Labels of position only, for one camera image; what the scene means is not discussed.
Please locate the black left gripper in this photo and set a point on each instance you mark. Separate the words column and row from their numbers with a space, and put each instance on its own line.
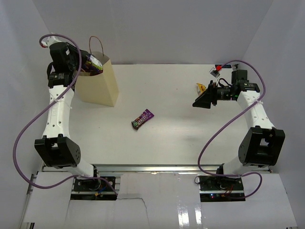
column 72, row 49

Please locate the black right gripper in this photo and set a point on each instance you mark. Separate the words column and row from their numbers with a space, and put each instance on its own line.
column 205, row 100

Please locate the large dark blue candy bag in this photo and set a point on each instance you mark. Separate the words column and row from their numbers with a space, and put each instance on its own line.
column 90, row 64

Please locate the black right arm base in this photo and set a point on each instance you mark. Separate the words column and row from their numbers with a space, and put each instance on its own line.
column 220, row 189

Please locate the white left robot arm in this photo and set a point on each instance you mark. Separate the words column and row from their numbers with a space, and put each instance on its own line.
column 55, row 147

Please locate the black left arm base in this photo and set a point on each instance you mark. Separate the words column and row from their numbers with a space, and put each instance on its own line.
column 91, row 190

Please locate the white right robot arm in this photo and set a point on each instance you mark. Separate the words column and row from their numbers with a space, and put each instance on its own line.
column 263, row 142

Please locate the small yellow snack packet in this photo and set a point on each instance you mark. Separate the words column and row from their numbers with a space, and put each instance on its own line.
column 200, row 88

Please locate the brown purple M&M's packet right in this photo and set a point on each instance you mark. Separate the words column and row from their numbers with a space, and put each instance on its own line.
column 142, row 119

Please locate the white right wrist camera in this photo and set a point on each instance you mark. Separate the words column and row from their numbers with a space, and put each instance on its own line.
column 215, row 72

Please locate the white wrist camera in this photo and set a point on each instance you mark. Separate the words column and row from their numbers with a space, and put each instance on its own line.
column 50, row 40
column 215, row 72

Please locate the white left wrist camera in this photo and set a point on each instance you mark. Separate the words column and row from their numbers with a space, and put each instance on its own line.
column 50, row 40

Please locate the cream paper bag with handles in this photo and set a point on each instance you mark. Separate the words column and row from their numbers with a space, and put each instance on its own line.
column 99, row 88

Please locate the aluminium front rail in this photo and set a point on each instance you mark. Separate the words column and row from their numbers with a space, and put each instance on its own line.
column 153, row 168

